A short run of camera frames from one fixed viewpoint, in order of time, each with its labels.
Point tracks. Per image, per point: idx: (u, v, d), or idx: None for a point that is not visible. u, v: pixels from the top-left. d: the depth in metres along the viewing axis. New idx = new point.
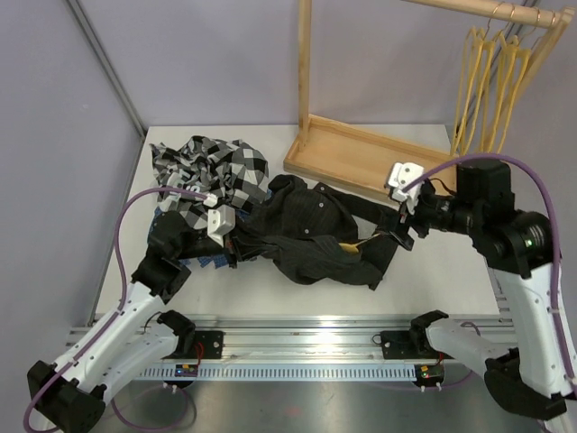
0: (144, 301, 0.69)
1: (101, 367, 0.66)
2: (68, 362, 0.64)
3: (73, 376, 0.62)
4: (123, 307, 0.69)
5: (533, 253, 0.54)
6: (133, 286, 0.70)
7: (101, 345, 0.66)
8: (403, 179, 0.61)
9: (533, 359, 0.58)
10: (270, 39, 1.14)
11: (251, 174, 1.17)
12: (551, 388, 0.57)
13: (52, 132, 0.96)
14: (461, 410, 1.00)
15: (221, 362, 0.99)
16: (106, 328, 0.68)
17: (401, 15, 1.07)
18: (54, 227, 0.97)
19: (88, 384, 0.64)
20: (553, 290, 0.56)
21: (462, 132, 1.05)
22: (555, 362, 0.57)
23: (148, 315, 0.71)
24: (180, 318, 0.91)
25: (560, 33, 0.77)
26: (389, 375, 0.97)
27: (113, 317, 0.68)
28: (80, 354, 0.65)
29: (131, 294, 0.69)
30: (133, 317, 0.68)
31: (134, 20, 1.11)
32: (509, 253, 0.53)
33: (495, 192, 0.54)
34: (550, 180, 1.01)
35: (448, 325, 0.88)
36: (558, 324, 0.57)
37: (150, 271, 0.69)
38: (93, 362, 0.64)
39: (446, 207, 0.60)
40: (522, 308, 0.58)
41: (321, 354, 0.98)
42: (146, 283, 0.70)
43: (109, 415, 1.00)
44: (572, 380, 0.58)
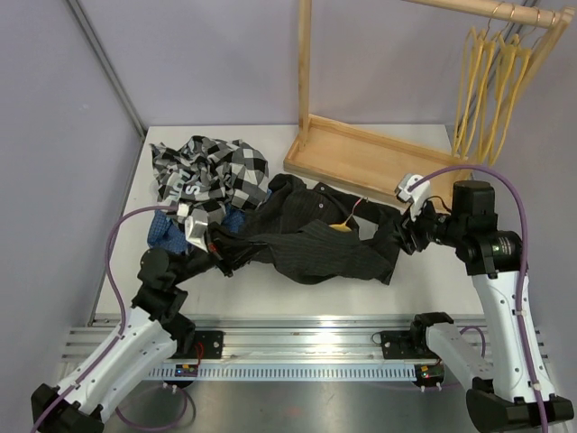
0: (144, 326, 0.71)
1: (102, 391, 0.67)
2: (71, 385, 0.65)
3: (74, 400, 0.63)
4: (123, 331, 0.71)
5: (501, 261, 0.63)
6: (133, 312, 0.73)
7: (103, 367, 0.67)
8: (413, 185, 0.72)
9: (501, 366, 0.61)
10: (270, 40, 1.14)
11: (250, 174, 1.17)
12: (514, 391, 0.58)
13: (52, 132, 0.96)
14: (462, 411, 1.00)
15: (220, 362, 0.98)
16: (107, 352, 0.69)
17: (401, 16, 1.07)
18: (54, 227, 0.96)
19: (89, 407, 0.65)
20: (517, 294, 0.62)
21: (462, 132, 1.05)
22: (519, 365, 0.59)
23: (148, 339, 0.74)
24: (182, 318, 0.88)
25: (559, 33, 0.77)
26: (389, 375, 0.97)
27: (114, 341, 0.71)
28: (82, 377, 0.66)
29: (131, 318, 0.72)
30: (133, 341, 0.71)
31: (135, 20, 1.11)
32: (479, 258, 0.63)
33: (478, 208, 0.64)
34: (550, 179, 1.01)
35: (450, 329, 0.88)
36: (522, 329, 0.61)
37: (150, 298, 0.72)
38: (95, 384, 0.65)
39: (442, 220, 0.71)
40: (491, 313, 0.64)
41: (321, 354, 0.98)
42: (147, 308, 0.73)
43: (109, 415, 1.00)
44: (535, 386, 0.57)
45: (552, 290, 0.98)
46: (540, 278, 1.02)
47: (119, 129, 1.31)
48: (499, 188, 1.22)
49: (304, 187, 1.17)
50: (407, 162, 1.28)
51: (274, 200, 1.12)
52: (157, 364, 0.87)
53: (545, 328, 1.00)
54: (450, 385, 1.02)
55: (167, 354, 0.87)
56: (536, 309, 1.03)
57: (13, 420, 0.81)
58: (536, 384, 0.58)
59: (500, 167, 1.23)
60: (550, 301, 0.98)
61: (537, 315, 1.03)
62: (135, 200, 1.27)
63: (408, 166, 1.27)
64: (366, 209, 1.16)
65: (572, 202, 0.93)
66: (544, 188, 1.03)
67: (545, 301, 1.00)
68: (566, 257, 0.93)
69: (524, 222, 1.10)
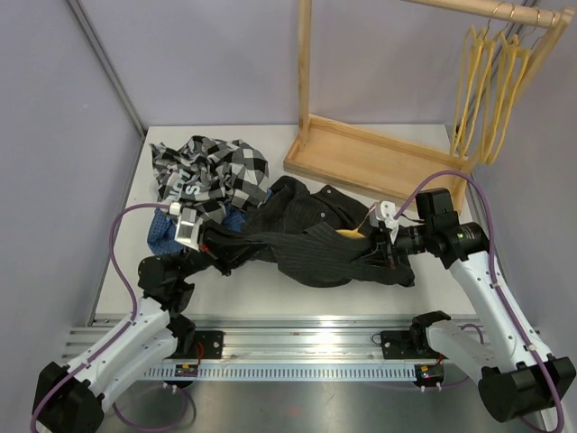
0: (155, 315, 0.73)
1: (109, 374, 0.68)
2: (82, 363, 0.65)
3: (84, 378, 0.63)
4: (134, 317, 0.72)
5: (470, 247, 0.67)
6: (142, 302, 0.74)
7: (114, 349, 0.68)
8: (388, 213, 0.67)
9: (497, 340, 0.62)
10: (270, 39, 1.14)
11: (250, 174, 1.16)
12: (514, 359, 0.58)
13: (53, 132, 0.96)
14: (462, 411, 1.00)
15: (220, 362, 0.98)
16: (119, 336, 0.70)
17: (401, 16, 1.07)
18: (53, 227, 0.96)
19: (97, 389, 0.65)
20: (490, 269, 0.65)
21: (462, 132, 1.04)
22: (511, 332, 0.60)
23: (156, 330, 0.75)
24: (181, 319, 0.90)
25: (559, 33, 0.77)
26: (389, 375, 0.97)
27: (125, 327, 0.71)
28: (93, 356, 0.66)
29: (141, 308, 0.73)
30: (145, 328, 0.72)
31: (134, 20, 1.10)
32: (450, 249, 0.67)
33: (440, 207, 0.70)
34: (550, 179, 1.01)
35: (450, 327, 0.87)
36: (503, 299, 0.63)
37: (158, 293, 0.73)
38: (105, 365, 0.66)
39: (416, 233, 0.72)
40: (474, 294, 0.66)
41: (321, 354, 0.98)
42: (156, 300, 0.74)
43: (109, 414, 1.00)
44: (531, 348, 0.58)
45: (551, 290, 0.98)
46: (540, 278, 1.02)
47: (120, 129, 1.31)
48: (499, 189, 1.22)
49: (307, 194, 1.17)
50: (407, 161, 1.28)
51: (275, 202, 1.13)
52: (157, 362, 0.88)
53: (545, 328, 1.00)
54: (451, 385, 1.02)
55: (168, 354, 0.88)
56: (536, 309, 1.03)
57: (12, 420, 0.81)
58: (532, 346, 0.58)
59: (500, 166, 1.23)
60: (549, 300, 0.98)
61: (538, 316, 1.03)
62: (135, 200, 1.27)
63: (408, 165, 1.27)
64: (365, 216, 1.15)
65: (572, 202, 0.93)
66: (544, 188, 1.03)
67: (545, 302, 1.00)
68: (566, 257, 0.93)
69: (525, 223, 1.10)
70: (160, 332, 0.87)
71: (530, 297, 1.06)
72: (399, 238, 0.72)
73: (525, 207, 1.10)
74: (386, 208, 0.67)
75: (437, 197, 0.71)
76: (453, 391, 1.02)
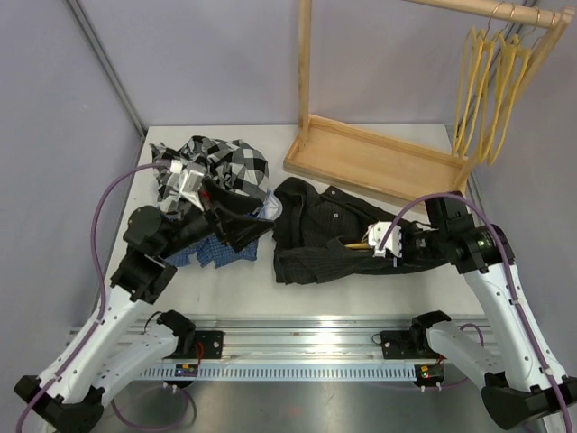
0: (124, 308, 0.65)
1: (87, 380, 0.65)
2: (52, 377, 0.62)
3: (57, 393, 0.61)
4: (103, 316, 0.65)
5: (489, 254, 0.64)
6: (114, 290, 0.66)
7: (83, 358, 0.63)
8: (379, 236, 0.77)
9: (510, 357, 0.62)
10: (270, 39, 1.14)
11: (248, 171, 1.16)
12: (528, 381, 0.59)
13: (52, 133, 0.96)
14: (462, 411, 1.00)
15: (220, 362, 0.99)
16: (89, 339, 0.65)
17: (401, 16, 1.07)
18: (53, 226, 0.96)
19: (77, 395, 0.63)
20: (510, 283, 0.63)
21: (462, 132, 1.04)
22: (527, 353, 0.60)
23: (133, 318, 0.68)
24: (181, 318, 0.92)
25: (560, 33, 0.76)
26: (389, 375, 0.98)
27: (93, 327, 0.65)
28: (62, 368, 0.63)
29: (110, 301, 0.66)
30: (115, 325, 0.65)
31: (134, 20, 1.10)
32: (468, 255, 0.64)
33: (453, 211, 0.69)
34: (550, 179, 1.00)
35: (451, 328, 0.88)
36: (523, 316, 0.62)
37: (132, 270, 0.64)
38: (77, 376, 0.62)
39: (422, 242, 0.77)
40: (490, 308, 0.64)
41: (321, 354, 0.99)
42: (124, 287, 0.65)
43: (109, 414, 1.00)
44: (547, 372, 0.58)
45: (551, 290, 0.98)
46: (539, 278, 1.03)
47: (119, 129, 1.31)
48: (499, 190, 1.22)
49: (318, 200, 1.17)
50: (407, 161, 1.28)
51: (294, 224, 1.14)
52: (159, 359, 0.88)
53: (545, 328, 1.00)
54: (451, 386, 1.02)
55: (169, 352, 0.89)
56: (536, 308, 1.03)
57: (11, 420, 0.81)
58: (548, 370, 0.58)
59: (500, 166, 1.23)
60: (550, 300, 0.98)
61: (538, 315, 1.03)
62: (135, 200, 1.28)
63: (408, 165, 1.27)
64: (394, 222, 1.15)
65: (572, 202, 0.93)
66: (544, 188, 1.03)
67: (545, 301, 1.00)
68: (566, 257, 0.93)
69: (524, 222, 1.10)
70: (161, 330, 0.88)
71: (530, 297, 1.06)
72: (407, 244, 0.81)
73: (524, 207, 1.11)
74: (377, 232, 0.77)
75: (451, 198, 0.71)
76: (453, 391, 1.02)
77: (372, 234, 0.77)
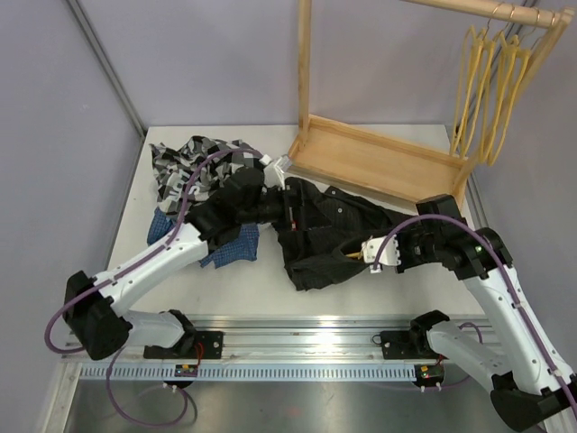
0: (191, 244, 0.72)
1: (132, 295, 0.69)
2: (108, 279, 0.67)
3: (108, 295, 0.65)
4: (170, 243, 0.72)
5: (486, 260, 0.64)
6: (186, 227, 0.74)
7: (141, 273, 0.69)
8: (372, 253, 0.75)
9: (517, 361, 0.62)
10: (270, 40, 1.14)
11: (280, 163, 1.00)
12: (538, 383, 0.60)
13: (51, 133, 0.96)
14: (463, 411, 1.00)
15: (220, 363, 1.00)
16: (151, 257, 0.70)
17: (401, 17, 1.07)
18: (53, 226, 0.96)
19: (119, 308, 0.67)
20: (511, 288, 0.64)
21: (462, 132, 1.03)
22: (535, 356, 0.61)
23: (187, 257, 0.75)
24: (183, 320, 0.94)
25: (559, 33, 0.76)
26: (389, 375, 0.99)
27: (159, 249, 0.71)
28: (120, 274, 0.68)
29: (180, 233, 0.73)
30: (178, 255, 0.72)
31: (134, 20, 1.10)
32: (466, 262, 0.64)
33: (447, 216, 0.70)
34: (550, 179, 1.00)
35: (451, 329, 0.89)
36: (527, 320, 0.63)
37: (204, 217, 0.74)
38: (130, 286, 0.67)
39: (418, 249, 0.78)
40: (493, 312, 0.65)
41: (321, 354, 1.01)
42: (197, 227, 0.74)
43: (110, 414, 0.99)
44: (556, 373, 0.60)
45: (551, 290, 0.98)
46: (540, 278, 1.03)
47: (119, 129, 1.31)
48: (499, 189, 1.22)
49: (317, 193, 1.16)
50: (407, 161, 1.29)
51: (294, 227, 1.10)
52: (165, 343, 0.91)
53: (546, 328, 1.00)
54: (451, 386, 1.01)
55: (164, 344, 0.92)
56: (537, 308, 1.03)
57: (11, 420, 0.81)
58: (556, 371, 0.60)
59: (500, 166, 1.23)
60: (550, 300, 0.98)
61: (538, 315, 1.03)
62: (135, 200, 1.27)
63: (408, 166, 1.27)
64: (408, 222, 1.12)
65: (572, 202, 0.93)
66: (543, 188, 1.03)
67: (545, 301, 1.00)
68: (567, 257, 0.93)
69: (524, 222, 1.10)
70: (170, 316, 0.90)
71: (531, 297, 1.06)
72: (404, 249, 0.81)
73: (524, 207, 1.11)
74: (370, 248, 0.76)
75: (441, 204, 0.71)
76: (454, 391, 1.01)
77: (366, 253, 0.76)
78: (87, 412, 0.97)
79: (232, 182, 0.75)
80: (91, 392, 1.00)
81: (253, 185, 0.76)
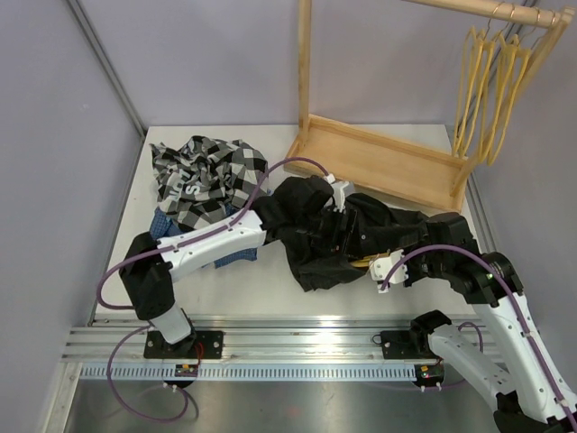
0: (252, 230, 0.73)
1: (187, 266, 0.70)
2: (170, 244, 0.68)
3: (168, 261, 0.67)
4: (233, 225, 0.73)
5: (497, 289, 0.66)
6: (251, 214, 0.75)
7: (202, 246, 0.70)
8: (381, 273, 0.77)
9: (525, 388, 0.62)
10: (270, 39, 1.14)
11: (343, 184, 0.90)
12: (544, 412, 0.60)
13: (52, 133, 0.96)
14: (462, 411, 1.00)
15: (220, 362, 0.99)
16: (215, 234, 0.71)
17: (401, 17, 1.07)
18: (53, 226, 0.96)
19: (174, 277, 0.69)
20: (521, 317, 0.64)
21: (462, 132, 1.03)
22: (542, 385, 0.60)
23: (244, 243, 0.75)
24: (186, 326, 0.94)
25: (559, 33, 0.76)
26: (389, 375, 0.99)
27: (222, 227, 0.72)
28: (183, 244, 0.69)
29: (244, 217, 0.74)
30: (239, 238, 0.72)
31: (134, 20, 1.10)
32: (476, 289, 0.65)
33: (457, 237, 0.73)
34: (551, 180, 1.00)
35: (454, 336, 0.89)
36: (536, 348, 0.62)
37: (269, 208, 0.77)
38: (189, 257, 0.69)
39: (425, 267, 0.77)
40: (501, 338, 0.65)
41: (321, 354, 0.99)
42: (259, 216, 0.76)
43: (111, 413, 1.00)
44: (563, 402, 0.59)
45: (551, 291, 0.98)
46: (539, 278, 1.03)
47: (120, 129, 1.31)
48: (499, 190, 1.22)
49: None
50: (407, 161, 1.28)
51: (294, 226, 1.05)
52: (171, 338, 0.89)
53: (546, 328, 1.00)
54: (451, 385, 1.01)
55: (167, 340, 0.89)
56: (536, 308, 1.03)
57: (13, 420, 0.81)
58: (563, 400, 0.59)
59: (500, 166, 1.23)
60: (549, 300, 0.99)
61: (537, 316, 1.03)
62: (135, 200, 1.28)
63: (409, 165, 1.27)
64: (409, 220, 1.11)
65: (572, 203, 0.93)
66: (543, 188, 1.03)
67: (544, 302, 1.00)
68: (566, 258, 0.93)
69: (524, 222, 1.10)
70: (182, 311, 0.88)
71: (530, 299, 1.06)
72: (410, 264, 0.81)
73: (523, 207, 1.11)
74: (378, 268, 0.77)
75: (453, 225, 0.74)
76: (453, 391, 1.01)
77: (374, 271, 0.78)
78: (87, 411, 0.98)
79: (307, 185, 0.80)
80: (91, 393, 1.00)
81: (324, 195, 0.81)
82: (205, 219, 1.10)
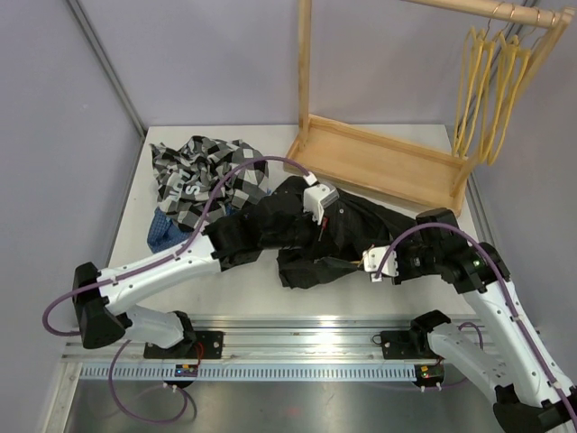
0: (202, 258, 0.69)
1: (133, 299, 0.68)
2: (110, 278, 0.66)
3: (105, 295, 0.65)
4: (180, 253, 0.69)
5: (486, 274, 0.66)
6: (201, 239, 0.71)
7: (142, 279, 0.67)
8: (375, 264, 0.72)
9: (518, 374, 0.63)
10: (270, 40, 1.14)
11: (326, 199, 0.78)
12: (539, 396, 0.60)
13: (52, 133, 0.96)
14: (462, 410, 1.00)
15: (220, 362, 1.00)
16: (159, 264, 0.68)
17: (401, 17, 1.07)
18: (52, 226, 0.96)
19: (114, 309, 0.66)
20: (509, 301, 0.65)
21: (462, 132, 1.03)
22: (535, 368, 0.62)
23: (199, 271, 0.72)
24: (187, 323, 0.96)
25: (559, 33, 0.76)
26: (388, 375, 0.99)
27: (168, 257, 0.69)
28: (122, 276, 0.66)
29: (193, 244, 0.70)
30: (187, 267, 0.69)
31: (134, 20, 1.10)
32: (465, 277, 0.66)
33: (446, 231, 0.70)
34: (551, 180, 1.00)
35: (452, 332, 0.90)
36: (526, 332, 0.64)
37: (224, 233, 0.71)
38: (129, 290, 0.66)
39: (416, 262, 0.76)
40: (492, 326, 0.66)
41: (321, 354, 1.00)
42: (213, 242, 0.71)
43: (111, 413, 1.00)
44: (555, 384, 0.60)
45: (551, 292, 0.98)
46: (539, 277, 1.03)
47: (120, 129, 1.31)
48: (499, 190, 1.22)
49: None
50: (407, 161, 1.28)
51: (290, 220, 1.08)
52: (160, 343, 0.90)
53: (545, 327, 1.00)
54: (452, 385, 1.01)
55: (161, 345, 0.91)
56: (536, 308, 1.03)
57: (13, 421, 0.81)
58: (556, 383, 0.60)
59: (500, 166, 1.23)
60: (549, 299, 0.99)
61: (537, 316, 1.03)
62: (135, 200, 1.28)
63: (408, 166, 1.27)
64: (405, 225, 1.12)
65: (572, 203, 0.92)
66: (543, 188, 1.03)
67: (544, 302, 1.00)
68: (566, 258, 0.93)
69: (525, 222, 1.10)
70: (173, 319, 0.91)
71: (530, 298, 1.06)
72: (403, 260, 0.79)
73: (523, 207, 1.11)
74: (372, 259, 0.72)
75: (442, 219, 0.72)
76: (453, 391, 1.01)
77: (368, 262, 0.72)
78: (87, 411, 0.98)
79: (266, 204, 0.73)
80: (91, 392, 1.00)
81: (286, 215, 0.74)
82: (205, 219, 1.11)
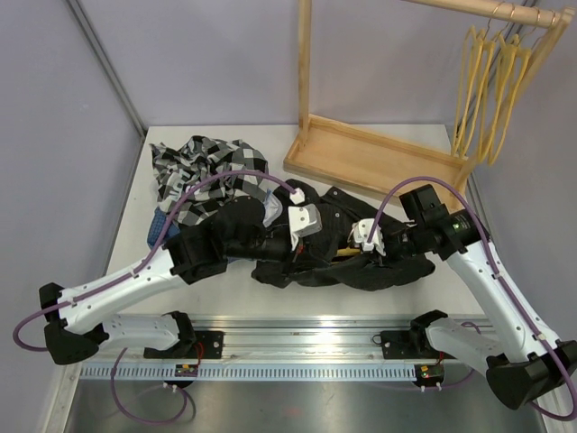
0: (159, 276, 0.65)
1: (98, 317, 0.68)
2: (68, 300, 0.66)
3: (64, 317, 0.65)
4: (138, 271, 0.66)
5: (467, 236, 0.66)
6: (160, 254, 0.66)
7: (100, 299, 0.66)
8: (365, 233, 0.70)
9: (504, 331, 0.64)
10: (270, 40, 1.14)
11: (302, 230, 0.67)
12: (525, 350, 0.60)
13: (52, 133, 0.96)
14: (463, 410, 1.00)
15: (220, 362, 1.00)
16: (116, 283, 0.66)
17: (401, 17, 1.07)
18: (52, 226, 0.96)
19: (80, 327, 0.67)
20: (490, 260, 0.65)
21: (462, 131, 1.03)
22: (519, 324, 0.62)
23: (165, 287, 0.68)
24: (188, 326, 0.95)
25: (560, 32, 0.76)
26: (389, 375, 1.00)
27: (124, 277, 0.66)
28: (80, 298, 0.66)
29: (153, 261, 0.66)
30: (146, 286, 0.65)
31: (134, 20, 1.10)
32: (446, 241, 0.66)
33: (426, 202, 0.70)
34: (552, 179, 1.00)
35: (447, 324, 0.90)
36: (508, 288, 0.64)
37: (188, 244, 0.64)
38: (87, 311, 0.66)
39: (405, 238, 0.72)
40: (476, 286, 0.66)
41: (321, 354, 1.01)
42: (174, 256, 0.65)
43: (111, 413, 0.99)
44: (540, 337, 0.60)
45: (552, 291, 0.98)
46: (539, 277, 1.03)
47: (119, 129, 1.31)
48: (499, 190, 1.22)
49: (317, 197, 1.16)
50: (407, 161, 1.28)
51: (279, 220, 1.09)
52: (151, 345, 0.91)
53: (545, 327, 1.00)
54: (451, 385, 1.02)
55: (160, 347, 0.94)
56: (537, 307, 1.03)
57: (13, 420, 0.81)
58: (541, 336, 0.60)
59: (500, 166, 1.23)
60: (550, 299, 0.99)
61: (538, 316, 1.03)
62: (135, 199, 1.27)
63: (408, 165, 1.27)
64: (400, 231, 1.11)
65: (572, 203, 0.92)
66: (543, 187, 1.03)
67: (545, 301, 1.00)
68: (566, 258, 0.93)
69: (525, 222, 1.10)
70: (169, 325, 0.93)
71: (531, 298, 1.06)
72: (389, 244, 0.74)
73: (524, 207, 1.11)
74: (363, 228, 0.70)
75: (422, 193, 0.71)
76: (453, 391, 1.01)
77: (358, 232, 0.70)
78: (87, 411, 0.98)
79: (225, 216, 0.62)
80: (91, 392, 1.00)
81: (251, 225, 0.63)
82: (204, 219, 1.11)
